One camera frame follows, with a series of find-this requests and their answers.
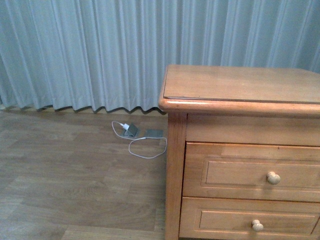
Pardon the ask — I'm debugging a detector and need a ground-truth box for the white floor charger adapter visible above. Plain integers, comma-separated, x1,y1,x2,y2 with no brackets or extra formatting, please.
121,123,130,130

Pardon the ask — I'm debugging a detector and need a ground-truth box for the upper drawer wooden knob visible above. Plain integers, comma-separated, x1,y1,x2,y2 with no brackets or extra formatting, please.
266,171,281,185

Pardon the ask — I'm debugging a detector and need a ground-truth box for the drawer wooden knob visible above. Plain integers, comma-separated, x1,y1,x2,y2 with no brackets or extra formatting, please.
251,219,264,232
266,171,281,185

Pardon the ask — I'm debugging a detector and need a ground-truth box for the lower drawer wooden knob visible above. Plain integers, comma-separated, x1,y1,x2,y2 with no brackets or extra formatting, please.
251,219,264,232

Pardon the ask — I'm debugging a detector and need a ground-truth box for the closed metal floor socket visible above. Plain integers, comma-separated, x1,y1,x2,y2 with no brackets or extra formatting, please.
144,129,164,138

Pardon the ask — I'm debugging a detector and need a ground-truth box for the open metal floor socket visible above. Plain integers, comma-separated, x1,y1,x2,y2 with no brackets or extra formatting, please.
120,123,141,139

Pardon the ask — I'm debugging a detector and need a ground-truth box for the wooden nightstand cabinet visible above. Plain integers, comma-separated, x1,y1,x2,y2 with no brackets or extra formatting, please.
159,64,320,240

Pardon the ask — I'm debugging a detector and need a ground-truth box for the grey pleated curtain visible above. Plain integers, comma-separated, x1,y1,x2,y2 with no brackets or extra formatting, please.
0,0,320,111

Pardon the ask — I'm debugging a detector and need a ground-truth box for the white floor cable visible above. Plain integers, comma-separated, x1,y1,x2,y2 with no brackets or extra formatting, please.
111,120,168,160

